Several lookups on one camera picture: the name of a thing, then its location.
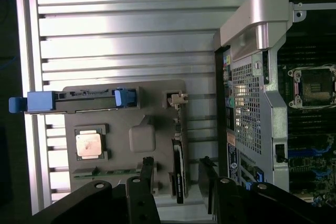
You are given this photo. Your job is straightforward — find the green RAM stick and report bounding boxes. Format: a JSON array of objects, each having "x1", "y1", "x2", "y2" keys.
[{"x1": 72, "y1": 167, "x2": 142, "y2": 179}]

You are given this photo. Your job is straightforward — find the silver CPU chip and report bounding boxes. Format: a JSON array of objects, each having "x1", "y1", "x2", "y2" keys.
[{"x1": 75, "y1": 129, "x2": 102, "y2": 158}]

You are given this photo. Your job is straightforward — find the grey printed parts rack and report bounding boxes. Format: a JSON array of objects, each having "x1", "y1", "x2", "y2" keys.
[{"x1": 64, "y1": 79, "x2": 190, "y2": 204}]

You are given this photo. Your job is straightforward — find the grey open PC case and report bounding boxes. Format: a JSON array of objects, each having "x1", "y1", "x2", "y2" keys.
[{"x1": 213, "y1": 0, "x2": 336, "y2": 209}]

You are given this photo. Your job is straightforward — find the blue expansion slot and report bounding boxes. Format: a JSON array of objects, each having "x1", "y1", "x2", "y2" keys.
[
  {"x1": 288, "y1": 147, "x2": 336, "y2": 159},
  {"x1": 309, "y1": 168, "x2": 336, "y2": 180}
]

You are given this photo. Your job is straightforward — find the green motherboard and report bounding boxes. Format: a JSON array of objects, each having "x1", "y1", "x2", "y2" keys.
[{"x1": 277, "y1": 42, "x2": 336, "y2": 208}]

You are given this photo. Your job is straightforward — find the hard disk in blue caddy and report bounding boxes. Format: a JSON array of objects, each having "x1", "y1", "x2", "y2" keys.
[{"x1": 8, "y1": 87, "x2": 138, "y2": 115}]

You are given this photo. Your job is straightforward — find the CPU socket metal frame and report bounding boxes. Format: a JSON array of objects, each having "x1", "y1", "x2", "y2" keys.
[{"x1": 287, "y1": 65, "x2": 336, "y2": 109}]

